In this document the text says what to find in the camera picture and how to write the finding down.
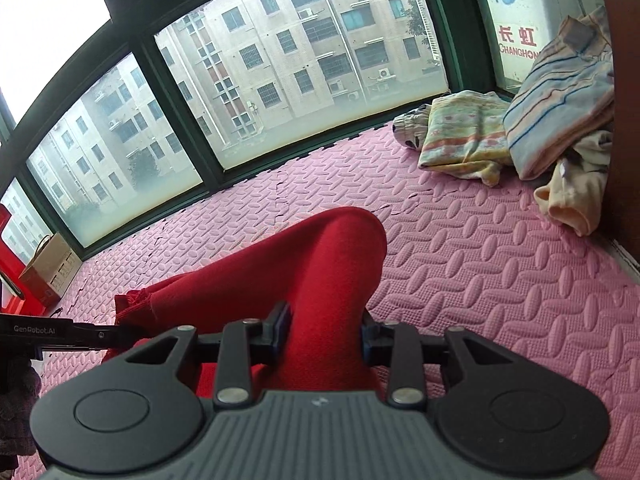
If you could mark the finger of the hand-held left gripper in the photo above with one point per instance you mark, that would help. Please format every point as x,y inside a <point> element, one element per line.
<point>75,336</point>

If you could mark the white printed carton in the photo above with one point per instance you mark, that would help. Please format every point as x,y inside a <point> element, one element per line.
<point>515,20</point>

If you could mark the pink foam mat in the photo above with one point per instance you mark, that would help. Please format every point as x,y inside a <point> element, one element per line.
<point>475,270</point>

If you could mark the red plastic stool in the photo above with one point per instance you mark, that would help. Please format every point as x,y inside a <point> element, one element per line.
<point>12,280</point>

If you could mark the white spotted cloth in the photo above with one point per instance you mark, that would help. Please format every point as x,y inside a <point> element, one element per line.
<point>410,127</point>

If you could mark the yellow floral cloth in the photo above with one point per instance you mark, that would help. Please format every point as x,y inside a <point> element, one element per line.
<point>465,135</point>

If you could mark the brown wooden cabinet side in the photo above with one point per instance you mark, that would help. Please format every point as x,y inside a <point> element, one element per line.
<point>625,110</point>

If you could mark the red sweatshirt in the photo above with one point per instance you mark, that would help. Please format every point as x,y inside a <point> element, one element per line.
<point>330,270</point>

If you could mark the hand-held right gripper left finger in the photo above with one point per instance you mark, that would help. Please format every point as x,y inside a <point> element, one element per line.
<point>281,332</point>

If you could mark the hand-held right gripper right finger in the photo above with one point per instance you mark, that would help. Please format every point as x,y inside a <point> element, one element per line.
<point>371,345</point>

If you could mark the pale striped shirt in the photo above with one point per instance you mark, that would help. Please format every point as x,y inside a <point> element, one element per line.
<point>560,95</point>

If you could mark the cardboard box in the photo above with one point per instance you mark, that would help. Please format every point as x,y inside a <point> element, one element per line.
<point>50,265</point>

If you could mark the cream peach garment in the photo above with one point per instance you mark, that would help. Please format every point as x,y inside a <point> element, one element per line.
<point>575,195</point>

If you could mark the dark green window frame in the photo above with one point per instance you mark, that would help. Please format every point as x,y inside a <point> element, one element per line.
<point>135,42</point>

